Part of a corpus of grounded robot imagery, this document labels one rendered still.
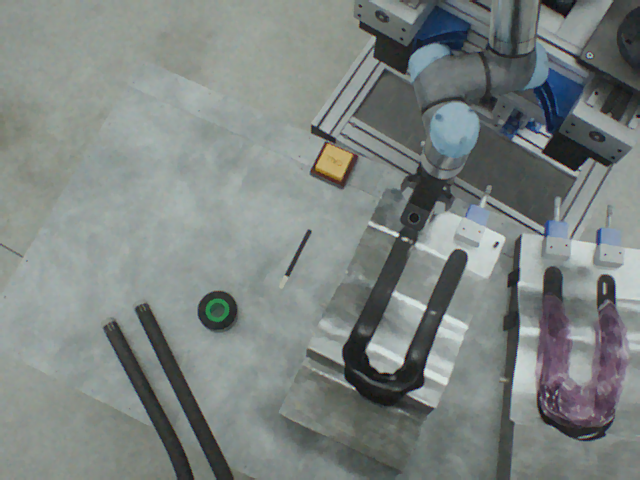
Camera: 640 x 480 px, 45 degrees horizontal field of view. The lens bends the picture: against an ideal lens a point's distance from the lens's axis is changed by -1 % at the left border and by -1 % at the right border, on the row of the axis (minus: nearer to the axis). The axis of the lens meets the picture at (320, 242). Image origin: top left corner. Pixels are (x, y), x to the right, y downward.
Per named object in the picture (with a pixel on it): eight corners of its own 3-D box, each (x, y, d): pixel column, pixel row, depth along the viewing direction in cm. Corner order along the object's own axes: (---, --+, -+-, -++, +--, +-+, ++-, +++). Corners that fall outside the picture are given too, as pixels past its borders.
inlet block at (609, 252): (593, 207, 162) (602, 199, 157) (616, 210, 162) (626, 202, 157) (590, 267, 158) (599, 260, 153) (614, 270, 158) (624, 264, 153)
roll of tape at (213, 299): (193, 305, 158) (190, 302, 155) (228, 287, 159) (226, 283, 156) (210, 339, 156) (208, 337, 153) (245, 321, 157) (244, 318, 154)
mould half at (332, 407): (382, 198, 165) (389, 176, 152) (495, 249, 162) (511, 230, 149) (279, 414, 152) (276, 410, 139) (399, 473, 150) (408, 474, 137)
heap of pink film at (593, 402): (535, 290, 154) (546, 281, 146) (623, 302, 153) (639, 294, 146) (525, 422, 147) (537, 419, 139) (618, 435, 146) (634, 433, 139)
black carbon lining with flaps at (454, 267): (400, 225, 156) (406, 210, 147) (474, 258, 154) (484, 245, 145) (327, 382, 147) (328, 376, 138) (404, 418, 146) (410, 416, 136)
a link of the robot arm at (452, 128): (474, 91, 121) (488, 140, 119) (461, 121, 132) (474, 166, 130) (425, 100, 121) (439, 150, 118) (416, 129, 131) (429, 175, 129)
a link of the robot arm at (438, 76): (465, 57, 134) (482, 114, 131) (402, 69, 133) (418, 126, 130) (474, 33, 126) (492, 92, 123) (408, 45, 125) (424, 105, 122)
